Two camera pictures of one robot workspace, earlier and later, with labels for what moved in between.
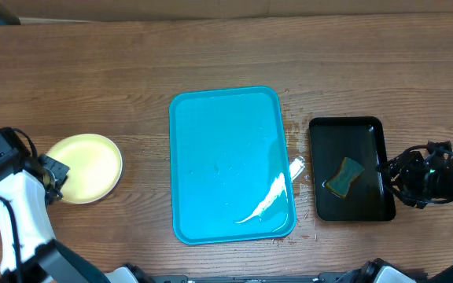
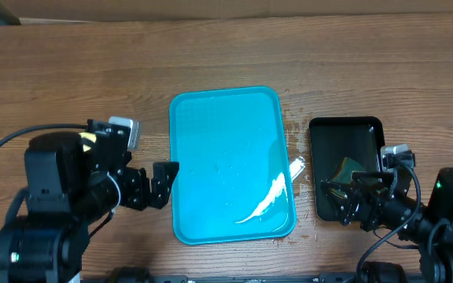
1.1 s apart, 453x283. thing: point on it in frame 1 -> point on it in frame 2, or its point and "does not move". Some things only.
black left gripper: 60,170 -> 141,198
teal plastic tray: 230,165 does not move
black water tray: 369,196 does not move
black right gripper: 402,168 -> 361,198
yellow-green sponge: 339,185 does not move
